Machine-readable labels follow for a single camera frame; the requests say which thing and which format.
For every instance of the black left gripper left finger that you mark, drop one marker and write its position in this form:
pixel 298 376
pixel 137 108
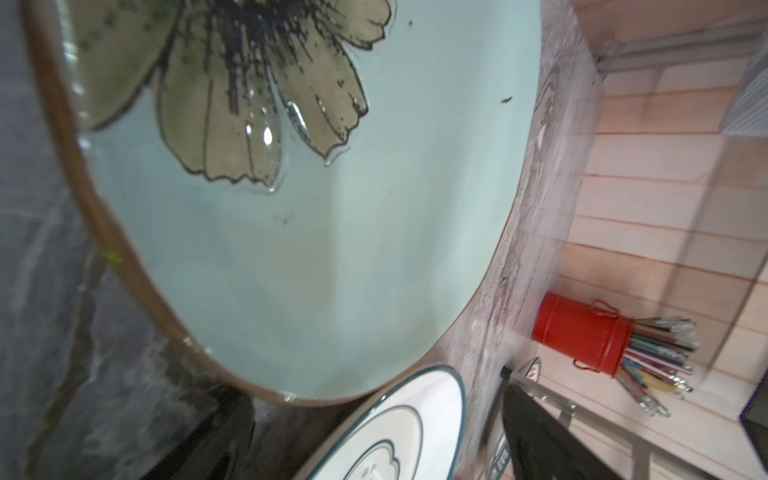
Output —
pixel 217 447

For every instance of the black mesh wall basket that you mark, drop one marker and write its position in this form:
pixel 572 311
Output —
pixel 754 420

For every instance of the white green clover plate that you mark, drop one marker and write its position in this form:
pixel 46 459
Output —
pixel 411 429

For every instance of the white wire mesh shelf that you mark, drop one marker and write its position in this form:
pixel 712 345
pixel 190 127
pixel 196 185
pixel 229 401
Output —
pixel 746 115

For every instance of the green rim lettered plate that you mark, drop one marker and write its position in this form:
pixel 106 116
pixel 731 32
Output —
pixel 498 453

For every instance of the red pen holder cup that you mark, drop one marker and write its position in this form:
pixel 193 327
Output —
pixel 595 336

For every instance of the stainless steel dish rack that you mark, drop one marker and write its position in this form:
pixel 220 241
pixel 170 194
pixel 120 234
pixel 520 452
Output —
pixel 646 457

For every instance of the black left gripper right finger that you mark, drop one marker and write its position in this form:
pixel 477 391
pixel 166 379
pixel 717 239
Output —
pixel 542 448

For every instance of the bundle of pens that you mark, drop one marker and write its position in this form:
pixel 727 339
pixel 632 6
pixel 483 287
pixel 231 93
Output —
pixel 655 359

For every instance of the light blue flower plate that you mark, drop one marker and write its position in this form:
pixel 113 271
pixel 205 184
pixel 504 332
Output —
pixel 305 194

